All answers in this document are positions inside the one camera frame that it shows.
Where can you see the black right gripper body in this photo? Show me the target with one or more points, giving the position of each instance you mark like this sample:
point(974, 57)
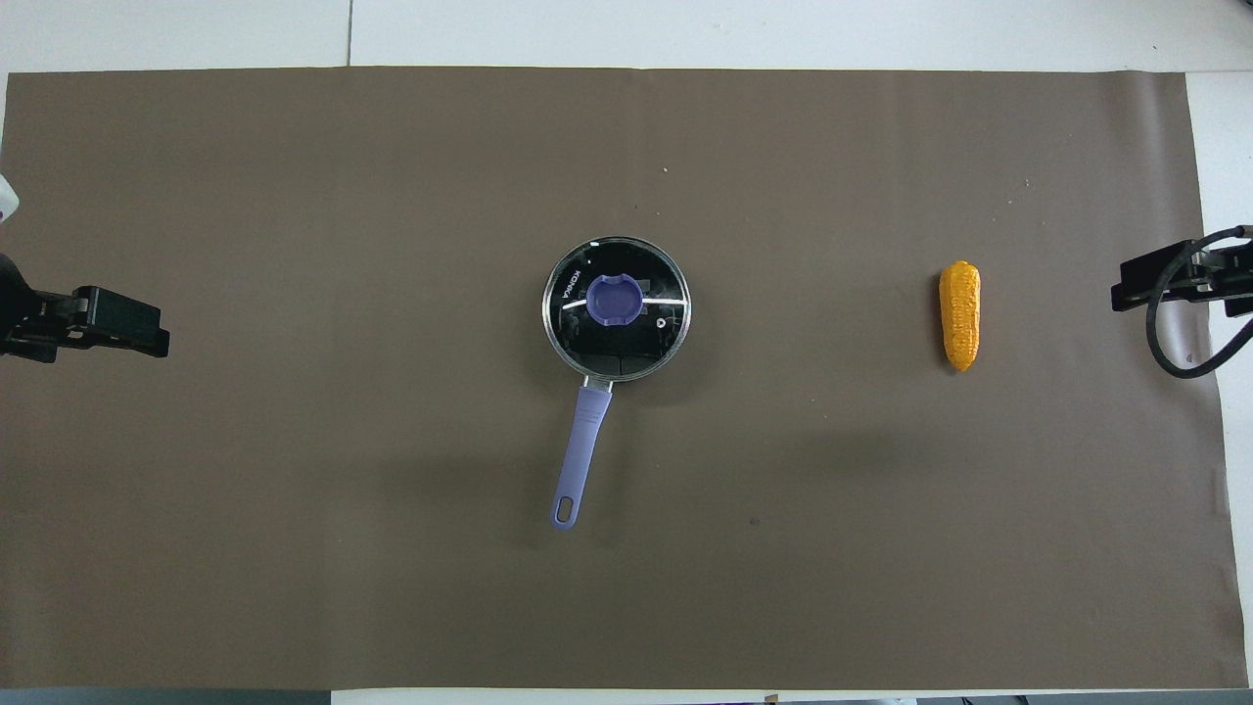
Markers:
point(1175, 274)

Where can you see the brown table mat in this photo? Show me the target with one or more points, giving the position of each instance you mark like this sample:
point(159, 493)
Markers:
point(392, 539)

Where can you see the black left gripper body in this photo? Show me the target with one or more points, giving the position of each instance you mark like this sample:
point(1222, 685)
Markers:
point(113, 318)

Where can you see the yellow toy corn cob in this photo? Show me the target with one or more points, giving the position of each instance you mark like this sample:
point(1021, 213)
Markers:
point(959, 313)

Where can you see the glass lid purple knob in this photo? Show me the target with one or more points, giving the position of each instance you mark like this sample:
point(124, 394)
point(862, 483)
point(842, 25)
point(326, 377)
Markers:
point(658, 294)

